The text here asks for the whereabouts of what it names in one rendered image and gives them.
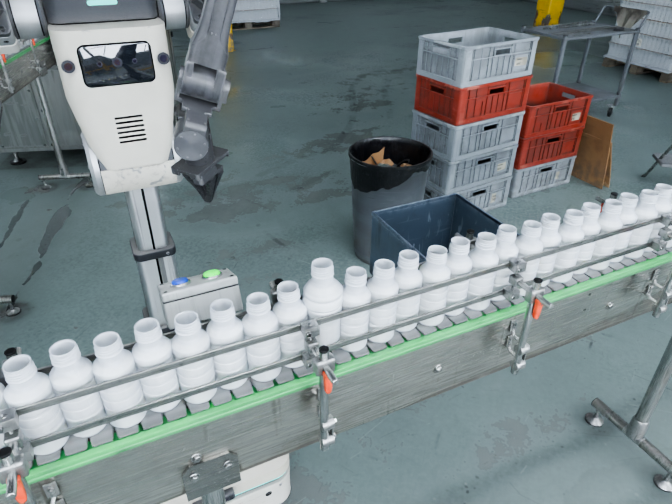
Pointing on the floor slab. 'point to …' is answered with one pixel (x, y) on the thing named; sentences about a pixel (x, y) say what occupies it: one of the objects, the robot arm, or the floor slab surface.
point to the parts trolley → (587, 52)
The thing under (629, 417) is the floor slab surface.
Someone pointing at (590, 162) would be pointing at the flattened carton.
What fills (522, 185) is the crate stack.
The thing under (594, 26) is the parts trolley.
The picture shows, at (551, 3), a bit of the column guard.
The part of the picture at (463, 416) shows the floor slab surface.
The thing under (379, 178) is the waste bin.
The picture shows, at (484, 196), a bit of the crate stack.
